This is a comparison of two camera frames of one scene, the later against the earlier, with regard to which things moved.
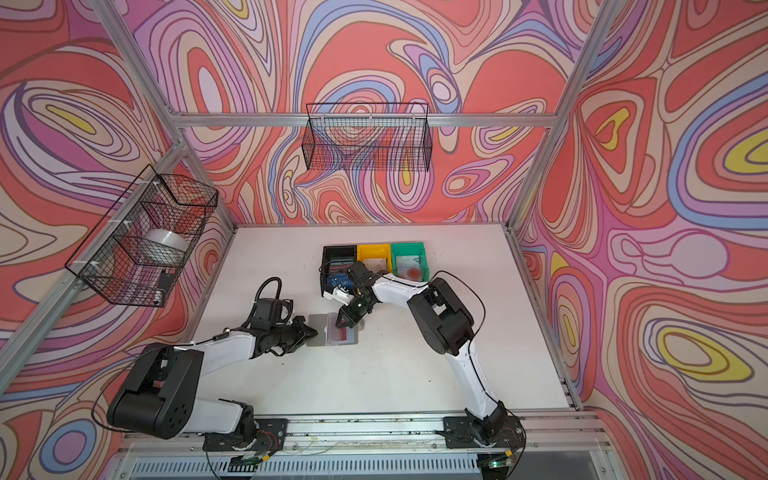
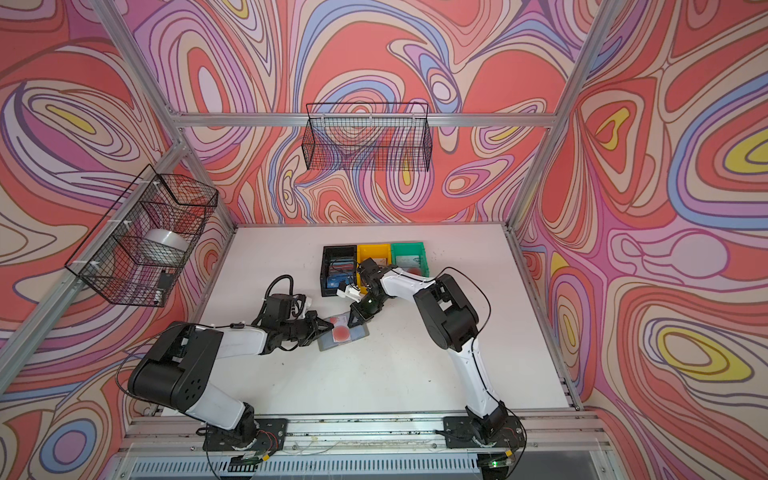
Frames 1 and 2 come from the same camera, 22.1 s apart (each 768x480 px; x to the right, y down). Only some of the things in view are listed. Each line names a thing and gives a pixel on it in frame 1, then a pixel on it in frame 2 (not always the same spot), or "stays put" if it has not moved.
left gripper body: x=280 y=334 stays put
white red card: x=409 y=267 stays put
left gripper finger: x=299 y=331 -> x=319 y=325
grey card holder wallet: x=322 y=331 stays put
